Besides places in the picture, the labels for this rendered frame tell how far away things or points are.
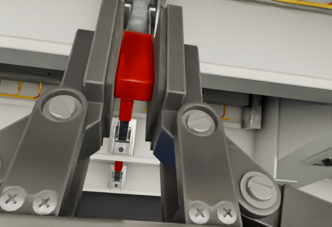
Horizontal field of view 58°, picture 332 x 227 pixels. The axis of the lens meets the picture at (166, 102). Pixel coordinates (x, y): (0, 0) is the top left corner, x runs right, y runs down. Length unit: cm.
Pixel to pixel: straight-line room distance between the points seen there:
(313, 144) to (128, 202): 42
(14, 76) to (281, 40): 26
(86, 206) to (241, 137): 36
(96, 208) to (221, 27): 50
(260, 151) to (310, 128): 9
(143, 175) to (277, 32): 39
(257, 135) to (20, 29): 28
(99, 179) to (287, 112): 33
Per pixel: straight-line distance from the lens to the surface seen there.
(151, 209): 63
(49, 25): 18
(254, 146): 38
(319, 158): 33
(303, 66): 20
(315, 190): 64
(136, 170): 53
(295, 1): 20
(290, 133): 32
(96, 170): 53
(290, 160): 34
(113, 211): 62
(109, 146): 34
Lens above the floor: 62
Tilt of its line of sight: 61 degrees down
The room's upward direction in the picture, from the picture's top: 21 degrees clockwise
